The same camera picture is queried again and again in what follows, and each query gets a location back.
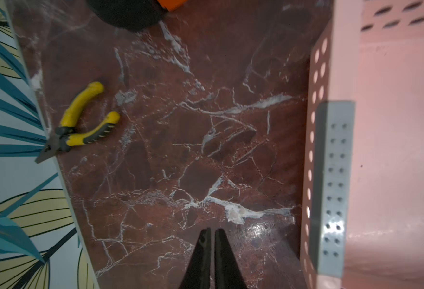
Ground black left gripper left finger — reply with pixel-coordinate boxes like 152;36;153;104
179;228;212;289

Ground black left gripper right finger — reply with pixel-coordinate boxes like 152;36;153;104
214;229;248;289

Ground pink perforated plastic basket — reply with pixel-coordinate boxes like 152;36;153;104
300;1;424;289

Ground black plastic tool case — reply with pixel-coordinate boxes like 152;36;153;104
86;0;186;32

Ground yellow handled small pliers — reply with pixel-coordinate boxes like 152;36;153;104
35;81;121;164

